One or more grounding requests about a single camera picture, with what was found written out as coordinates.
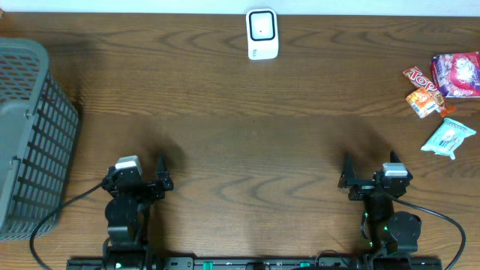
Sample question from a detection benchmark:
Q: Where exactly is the grey plastic mesh basket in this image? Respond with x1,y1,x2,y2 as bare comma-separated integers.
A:
1,37,79,242

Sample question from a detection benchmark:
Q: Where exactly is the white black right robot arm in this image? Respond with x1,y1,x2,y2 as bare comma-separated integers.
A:
338,152,422,264

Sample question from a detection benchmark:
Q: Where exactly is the teal wet wipes packet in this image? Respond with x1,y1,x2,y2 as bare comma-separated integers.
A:
421,118,476,160

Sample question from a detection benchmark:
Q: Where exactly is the small orange box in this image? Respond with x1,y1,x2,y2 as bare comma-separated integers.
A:
405,87,438,119

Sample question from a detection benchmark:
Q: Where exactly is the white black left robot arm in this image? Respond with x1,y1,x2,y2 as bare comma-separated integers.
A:
101,155,174,270

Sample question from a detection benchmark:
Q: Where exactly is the red purple pad packet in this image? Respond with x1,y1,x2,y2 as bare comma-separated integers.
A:
430,52,479,98

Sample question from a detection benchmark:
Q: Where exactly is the orange chocolate bar wrapper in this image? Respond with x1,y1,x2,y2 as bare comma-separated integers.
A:
403,66,457,117

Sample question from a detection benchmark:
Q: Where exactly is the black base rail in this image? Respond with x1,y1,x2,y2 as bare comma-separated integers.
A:
66,256,443,270

